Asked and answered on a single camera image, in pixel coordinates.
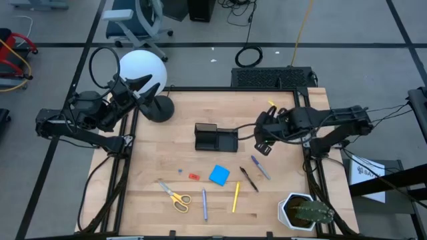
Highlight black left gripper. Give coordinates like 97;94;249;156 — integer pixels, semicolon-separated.
108;74;161;115

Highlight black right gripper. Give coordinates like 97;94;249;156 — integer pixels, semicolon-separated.
255;106;301;157

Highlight gray marker with blue cap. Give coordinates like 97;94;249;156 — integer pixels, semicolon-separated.
250;155;272;181

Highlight black pen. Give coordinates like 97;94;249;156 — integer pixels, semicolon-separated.
239;166;260;193

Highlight blue sticky note pad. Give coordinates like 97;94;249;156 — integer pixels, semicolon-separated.
209;164;231;187

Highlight yellow pen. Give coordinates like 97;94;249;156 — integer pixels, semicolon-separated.
232;181;241;213

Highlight lavender pen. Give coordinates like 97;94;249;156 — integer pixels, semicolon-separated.
201;188;209;222

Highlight yellow handled scissors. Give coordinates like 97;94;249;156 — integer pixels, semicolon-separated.
157;180;193;214

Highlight black mesh desk organizer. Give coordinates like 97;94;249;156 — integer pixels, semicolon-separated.
194;122;240;153

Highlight gray office chair blue seat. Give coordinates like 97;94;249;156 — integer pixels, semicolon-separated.
101;0;174;63

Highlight white globe table lamp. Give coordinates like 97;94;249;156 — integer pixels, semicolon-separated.
119;49;175;123

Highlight black mesh computer case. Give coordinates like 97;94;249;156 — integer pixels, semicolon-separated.
230;66;318;89

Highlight dark gray floor box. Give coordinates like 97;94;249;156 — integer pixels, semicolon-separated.
162;0;189;22

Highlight cactus in white pot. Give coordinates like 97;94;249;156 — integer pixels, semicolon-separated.
277;192;336;231

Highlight black computer tower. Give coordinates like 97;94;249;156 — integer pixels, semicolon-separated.
186;0;217;23

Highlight white printed paper sheet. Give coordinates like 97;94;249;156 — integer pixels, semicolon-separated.
348;155;386;204

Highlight gray furniture base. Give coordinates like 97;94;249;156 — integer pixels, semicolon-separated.
8;0;69;11

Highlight black metal beam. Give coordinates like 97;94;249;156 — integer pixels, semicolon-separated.
348;163;427;201

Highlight red cart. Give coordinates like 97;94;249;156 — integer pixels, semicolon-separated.
0;28;39;93

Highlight black aluminium table frame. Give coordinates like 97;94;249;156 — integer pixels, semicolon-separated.
76;86;354;240

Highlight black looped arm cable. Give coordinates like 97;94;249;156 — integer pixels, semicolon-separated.
88;46;121;91

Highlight coiled black floor cable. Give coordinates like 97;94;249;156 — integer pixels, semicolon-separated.
218;0;264;69

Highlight long yellow cable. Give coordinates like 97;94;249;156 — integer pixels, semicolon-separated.
290;0;315;67

